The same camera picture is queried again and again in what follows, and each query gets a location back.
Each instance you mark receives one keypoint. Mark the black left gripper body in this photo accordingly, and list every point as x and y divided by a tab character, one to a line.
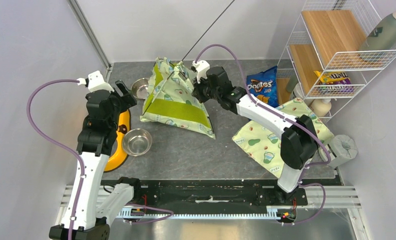
119	108

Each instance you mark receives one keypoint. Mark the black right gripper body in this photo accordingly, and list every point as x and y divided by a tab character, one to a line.
205	91

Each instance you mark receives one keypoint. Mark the green avocado-print pet tent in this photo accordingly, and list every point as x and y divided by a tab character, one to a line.
170	101

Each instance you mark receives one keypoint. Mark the long black tent pole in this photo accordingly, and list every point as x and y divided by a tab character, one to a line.
188	75

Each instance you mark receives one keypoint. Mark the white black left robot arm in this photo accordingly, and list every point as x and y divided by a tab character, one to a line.
84	220

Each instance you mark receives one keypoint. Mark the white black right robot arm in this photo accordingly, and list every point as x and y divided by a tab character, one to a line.
297	135

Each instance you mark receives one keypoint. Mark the steel pet bowl far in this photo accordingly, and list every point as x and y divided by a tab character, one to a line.
140	88

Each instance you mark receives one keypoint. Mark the steel pet bowl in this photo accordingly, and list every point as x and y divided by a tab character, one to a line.
140	88
136	142

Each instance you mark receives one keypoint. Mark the steel pet bowl near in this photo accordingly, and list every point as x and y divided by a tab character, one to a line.
136	142

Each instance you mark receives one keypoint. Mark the blue Doritos chip bag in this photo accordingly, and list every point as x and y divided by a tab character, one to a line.
263	86

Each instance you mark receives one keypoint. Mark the orange double bowl holder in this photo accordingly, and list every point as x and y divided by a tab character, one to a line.
119	156

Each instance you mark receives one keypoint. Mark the white jar under shelf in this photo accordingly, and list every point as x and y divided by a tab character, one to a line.
297	92

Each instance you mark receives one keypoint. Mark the beige lotion bottle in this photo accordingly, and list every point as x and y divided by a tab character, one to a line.
321	106

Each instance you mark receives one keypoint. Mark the yellow M&M's candy bag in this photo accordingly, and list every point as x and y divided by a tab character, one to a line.
333	78

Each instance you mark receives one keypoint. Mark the green bottle with beige cap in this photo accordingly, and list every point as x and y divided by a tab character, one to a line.
383	36

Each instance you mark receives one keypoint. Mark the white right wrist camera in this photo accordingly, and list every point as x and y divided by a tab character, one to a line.
200	67

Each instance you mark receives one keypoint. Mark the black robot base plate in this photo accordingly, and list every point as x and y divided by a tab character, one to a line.
258	191

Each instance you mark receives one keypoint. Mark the white wire shelf rack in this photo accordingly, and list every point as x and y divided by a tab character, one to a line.
326	38

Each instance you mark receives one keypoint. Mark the aluminium rail with cable comb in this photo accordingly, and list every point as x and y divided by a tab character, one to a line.
313	199

